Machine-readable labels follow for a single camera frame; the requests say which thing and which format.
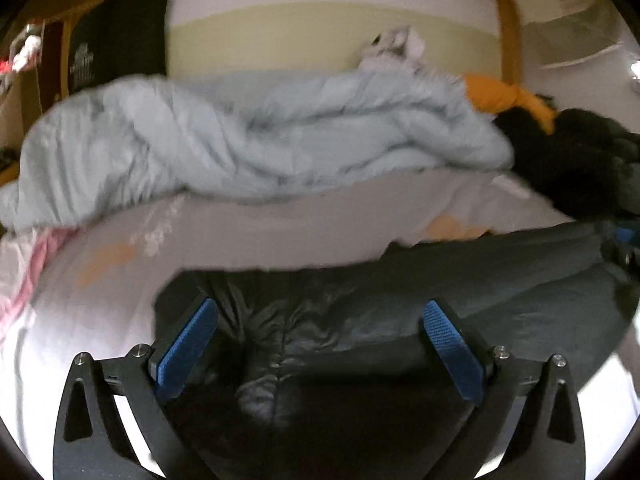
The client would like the red white knotted cloth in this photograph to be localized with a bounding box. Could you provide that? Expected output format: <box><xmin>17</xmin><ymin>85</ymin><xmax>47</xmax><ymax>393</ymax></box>
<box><xmin>0</xmin><ymin>25</ymin><xmax>43</xmax><ymax>86</ymax></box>

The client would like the black clothing pile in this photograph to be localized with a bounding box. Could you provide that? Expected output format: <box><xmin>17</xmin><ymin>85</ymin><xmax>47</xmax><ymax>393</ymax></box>
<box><xmin>492</xmin><ymin>95</ymin><xmax>640</xmax><ymax>231</ymax></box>

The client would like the light blue duvet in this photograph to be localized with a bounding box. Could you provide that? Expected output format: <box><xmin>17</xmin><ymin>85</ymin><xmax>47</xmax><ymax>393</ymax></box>
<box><xmin>0</xmin><ymin>67</ymin><xmax>516</xmax><ymax>233</ymax></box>

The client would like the wooden bed post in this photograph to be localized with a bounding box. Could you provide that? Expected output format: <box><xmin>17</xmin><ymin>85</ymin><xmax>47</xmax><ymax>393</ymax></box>
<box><xmin>492</xmin><ymin>0</ymin><xmax>524</xmax><ymax>86</ymax></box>

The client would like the small white grey cloth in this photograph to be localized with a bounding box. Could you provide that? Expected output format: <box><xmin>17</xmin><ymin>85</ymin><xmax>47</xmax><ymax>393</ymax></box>
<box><xmin>360</xmin><ymin>27</ymin><xmax>426</xmax><ymax>68</ymax></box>

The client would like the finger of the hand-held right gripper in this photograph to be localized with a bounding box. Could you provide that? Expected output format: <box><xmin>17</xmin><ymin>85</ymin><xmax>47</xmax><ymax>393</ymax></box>
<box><xmin>600</xmin><ymin>220</ymin><xmax>640</xmax><ymax>281</ymax></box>

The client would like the black hanging garment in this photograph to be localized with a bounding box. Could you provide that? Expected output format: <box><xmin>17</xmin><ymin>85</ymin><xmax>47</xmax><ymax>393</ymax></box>
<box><xmin>67</xmin><ymin>0</ymin><xmax>168</xmax><ymax>96</ymax></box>

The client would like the orange cloth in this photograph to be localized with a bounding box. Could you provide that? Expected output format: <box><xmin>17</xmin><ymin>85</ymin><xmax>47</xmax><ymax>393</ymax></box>
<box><xmin>462</xmin><ymin>74</ymin><xmax>558</xmax><ymax>136</ymax></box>

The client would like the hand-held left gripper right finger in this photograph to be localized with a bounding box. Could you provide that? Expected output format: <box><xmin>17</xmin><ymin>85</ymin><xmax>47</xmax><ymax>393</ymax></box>
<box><xmin>424</xmin><ymin>300</ymin><xmax>593</xmax><ymax>480</ymax></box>

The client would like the dark puffer jacket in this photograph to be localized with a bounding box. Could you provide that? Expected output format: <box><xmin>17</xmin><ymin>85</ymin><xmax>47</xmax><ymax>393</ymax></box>
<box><xmin>152</xmin><ymin>220</ymin><xmax>640</xmax><ymax>480</ymax></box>

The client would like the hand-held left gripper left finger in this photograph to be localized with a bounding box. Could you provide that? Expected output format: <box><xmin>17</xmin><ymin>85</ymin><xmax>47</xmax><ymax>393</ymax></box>
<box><xmin>52</xmin><ymin>297</ymin><xmax>219</xmax><ymax>480</ymax></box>

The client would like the pink cloth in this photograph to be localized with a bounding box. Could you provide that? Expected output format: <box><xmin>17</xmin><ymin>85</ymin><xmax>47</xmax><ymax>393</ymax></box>
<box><xmin>0</xmin><ymin>227</ymin><xmax>76</xmax><ymax>321</ymax></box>

